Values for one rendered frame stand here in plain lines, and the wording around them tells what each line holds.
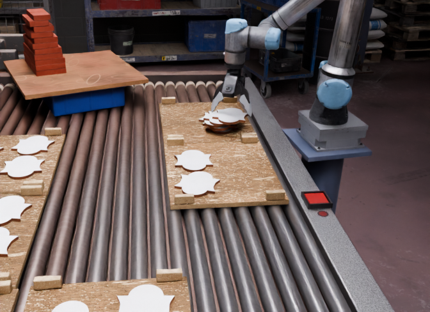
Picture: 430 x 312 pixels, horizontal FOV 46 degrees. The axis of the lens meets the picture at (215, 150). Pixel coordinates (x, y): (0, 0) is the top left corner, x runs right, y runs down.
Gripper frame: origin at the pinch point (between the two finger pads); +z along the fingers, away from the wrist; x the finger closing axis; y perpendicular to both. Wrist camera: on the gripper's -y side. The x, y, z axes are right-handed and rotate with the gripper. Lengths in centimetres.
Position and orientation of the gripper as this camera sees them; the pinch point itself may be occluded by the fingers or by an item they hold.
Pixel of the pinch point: (230, 116)
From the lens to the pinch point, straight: 193.4
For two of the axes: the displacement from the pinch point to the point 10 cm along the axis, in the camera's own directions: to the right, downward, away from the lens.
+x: -9.7, -1.3, 1.9
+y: 2.3, -4.2, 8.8
